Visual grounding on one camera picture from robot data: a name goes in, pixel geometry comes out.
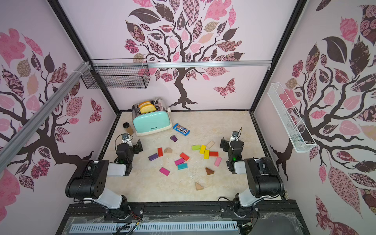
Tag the purple rectangular block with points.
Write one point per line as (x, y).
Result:
(153, 157)

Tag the light pink block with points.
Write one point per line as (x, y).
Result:
(217, 161)

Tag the orange toast slice back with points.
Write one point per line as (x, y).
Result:
(144, 103)

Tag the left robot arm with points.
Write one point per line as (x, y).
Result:
(88, 183)

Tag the white wire wall shelf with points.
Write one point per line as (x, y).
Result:
(284, 101)

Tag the yellow block lower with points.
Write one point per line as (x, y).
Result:
(206, 154)

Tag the magenta rectangular block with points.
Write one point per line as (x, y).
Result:
(164, 171)
(180, 161)

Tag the left wall aluminium rail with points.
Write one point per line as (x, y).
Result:
(16, 143)

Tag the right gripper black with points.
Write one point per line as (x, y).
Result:
(224, 144)

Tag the purple triangular wooden block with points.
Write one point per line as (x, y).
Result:
(174, 138)

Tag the small brown spice jar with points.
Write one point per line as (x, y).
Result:
(128, 128)

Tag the lime green block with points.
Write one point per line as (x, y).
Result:
(196, 147)

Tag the back wall aluminium rail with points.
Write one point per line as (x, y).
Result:
(245, 63)

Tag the red block right group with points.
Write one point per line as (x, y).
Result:
(213, 154)

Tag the teal rectangular block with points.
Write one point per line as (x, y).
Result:
(182, 166)

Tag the black wire wall basket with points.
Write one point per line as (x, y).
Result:
(118, 73)

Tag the mint green toy toaster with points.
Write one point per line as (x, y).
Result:
(154, 122)

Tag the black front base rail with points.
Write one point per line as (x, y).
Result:
(223, 208)

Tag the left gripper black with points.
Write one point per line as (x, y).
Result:
(136, 147)

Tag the yellow block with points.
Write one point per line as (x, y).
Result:
(202, 149)
(206, 154)

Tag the yellow block upper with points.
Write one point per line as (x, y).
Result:
(202, 149)

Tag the dark brown triangular block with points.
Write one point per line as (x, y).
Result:
(209, 171)

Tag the light brown triangular block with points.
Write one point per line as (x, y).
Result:
(198, 187)

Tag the yellow toast slice front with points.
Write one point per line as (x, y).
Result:
(147, 108)

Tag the magenta rectangular block front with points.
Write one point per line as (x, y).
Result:
(164, 171)

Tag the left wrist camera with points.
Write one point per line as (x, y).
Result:
(126, 138)

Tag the white slotted cable duct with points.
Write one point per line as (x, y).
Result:
(194, 226)

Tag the blue candy packet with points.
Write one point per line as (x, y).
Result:
(179, 128)

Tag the beige square wooden block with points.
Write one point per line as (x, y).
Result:
(210, 144)

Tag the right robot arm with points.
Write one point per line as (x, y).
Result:
(262, 177)

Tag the bright red rectangular block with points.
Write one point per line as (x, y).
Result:
(184, 156)

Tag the dark red rectangular block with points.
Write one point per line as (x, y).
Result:
(160, 152)

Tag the wall aluminium rail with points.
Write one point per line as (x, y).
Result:
(245, 63)
(16, 143)

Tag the beige triangular wooden block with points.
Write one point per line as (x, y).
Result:
(168, 150)

